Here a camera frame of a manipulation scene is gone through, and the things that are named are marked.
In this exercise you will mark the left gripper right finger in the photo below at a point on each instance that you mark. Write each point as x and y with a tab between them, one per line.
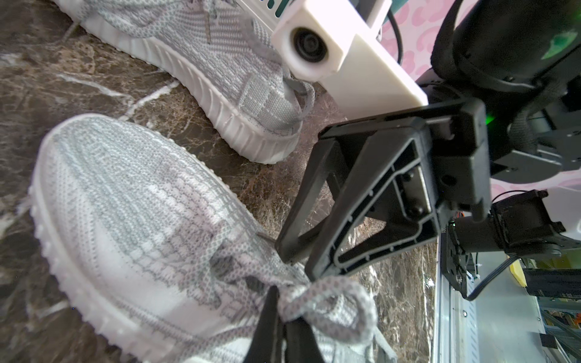
301	345

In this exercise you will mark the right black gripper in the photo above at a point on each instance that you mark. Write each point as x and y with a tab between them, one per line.
386	173

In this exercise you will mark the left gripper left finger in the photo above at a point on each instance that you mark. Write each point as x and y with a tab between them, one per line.
266	345

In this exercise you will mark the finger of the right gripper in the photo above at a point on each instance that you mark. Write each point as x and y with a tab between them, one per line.
326	165

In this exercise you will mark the grey knit sneaker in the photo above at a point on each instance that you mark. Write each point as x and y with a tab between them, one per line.
158	254
221	55

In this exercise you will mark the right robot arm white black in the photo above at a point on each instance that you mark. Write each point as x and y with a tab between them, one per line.
500	100

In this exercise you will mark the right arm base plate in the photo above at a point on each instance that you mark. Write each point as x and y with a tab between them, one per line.
458	241

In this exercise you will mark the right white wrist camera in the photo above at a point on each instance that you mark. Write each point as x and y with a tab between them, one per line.
356	70

